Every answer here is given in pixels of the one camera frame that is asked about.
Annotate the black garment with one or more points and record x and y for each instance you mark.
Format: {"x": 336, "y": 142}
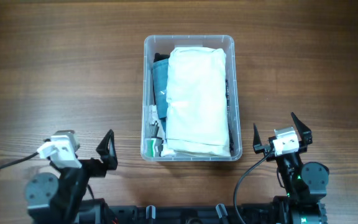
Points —
{"x": 159, "y": 57}

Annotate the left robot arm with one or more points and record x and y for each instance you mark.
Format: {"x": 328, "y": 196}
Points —
{"x": 59, "y": 199}

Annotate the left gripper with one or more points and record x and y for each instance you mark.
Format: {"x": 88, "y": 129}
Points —
{"x": 99, "y": 168}

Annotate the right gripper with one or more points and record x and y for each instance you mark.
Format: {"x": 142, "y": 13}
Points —
{"x": 304, "y": 133}

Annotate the clear plastic storage container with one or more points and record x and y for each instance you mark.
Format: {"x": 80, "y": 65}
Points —
{"x": 165, "y": 44}

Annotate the cream cloth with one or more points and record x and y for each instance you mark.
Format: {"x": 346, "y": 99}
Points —
{"x": 196, "y": 95}

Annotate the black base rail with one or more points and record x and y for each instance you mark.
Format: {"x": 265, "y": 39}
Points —
{"x": 250, "y": 213}

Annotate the white printed t-shirt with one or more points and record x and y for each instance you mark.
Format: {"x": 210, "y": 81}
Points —
{"x": 157, "y": 142}

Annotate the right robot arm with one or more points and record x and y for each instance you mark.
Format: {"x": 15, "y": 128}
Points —
{"x": 304, "y": 183}

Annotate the blue jeans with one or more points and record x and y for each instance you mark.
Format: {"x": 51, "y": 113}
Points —
{"x": 160, "y": 75}

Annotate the red navy plaid shirt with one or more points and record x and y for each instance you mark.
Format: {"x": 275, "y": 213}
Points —
{"x": 231, "y": 142}

